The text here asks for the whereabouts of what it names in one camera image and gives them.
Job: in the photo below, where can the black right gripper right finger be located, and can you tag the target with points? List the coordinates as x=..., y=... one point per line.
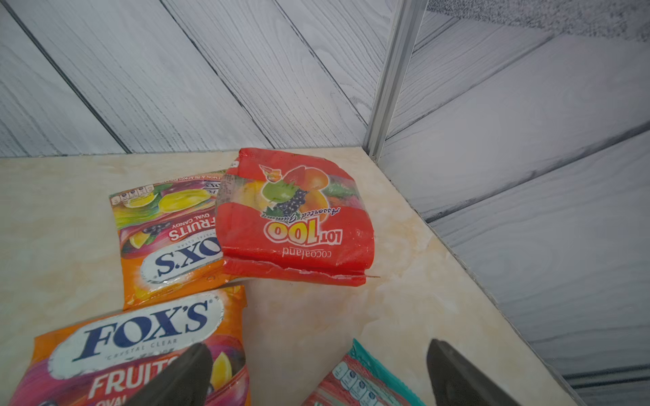
x=456, y=381

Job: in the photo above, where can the teal Fox's mint bag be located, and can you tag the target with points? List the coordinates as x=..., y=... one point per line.
x=360, y=379

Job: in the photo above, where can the right aluminium corner post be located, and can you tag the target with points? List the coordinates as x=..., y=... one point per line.
x=402, y=40

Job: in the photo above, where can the orange fox's fruits bag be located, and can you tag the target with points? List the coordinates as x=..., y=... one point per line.
x=108, y=360
x=168, y=242

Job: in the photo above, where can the red Lot 100 candy bag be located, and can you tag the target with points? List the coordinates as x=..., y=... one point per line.
x=293, y=217

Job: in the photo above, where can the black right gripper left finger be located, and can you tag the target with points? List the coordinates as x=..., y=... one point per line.
x=184, y=382

